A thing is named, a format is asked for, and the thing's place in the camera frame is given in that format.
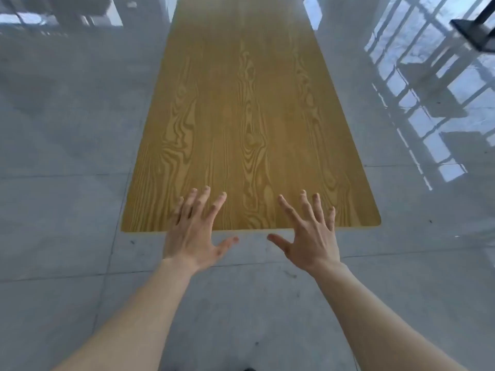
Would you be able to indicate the person's left hand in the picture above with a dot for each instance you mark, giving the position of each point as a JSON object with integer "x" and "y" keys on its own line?
{"x": 191, "y": 239}

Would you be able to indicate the person's right forearm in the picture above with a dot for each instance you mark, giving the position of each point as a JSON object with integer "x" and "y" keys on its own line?
{"x": 379, "y": 328}

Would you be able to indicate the person's right hand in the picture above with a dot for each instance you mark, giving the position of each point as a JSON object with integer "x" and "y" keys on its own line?
{"x": 313, "y": 247}

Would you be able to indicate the wooden table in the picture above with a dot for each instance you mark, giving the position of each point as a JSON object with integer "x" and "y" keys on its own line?
{"x": 247, "y": 112}
{"x": 475, "y": 32}

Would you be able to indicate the person's left forearm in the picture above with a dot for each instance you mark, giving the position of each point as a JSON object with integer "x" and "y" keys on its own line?
{"x": 127, "y": 336}

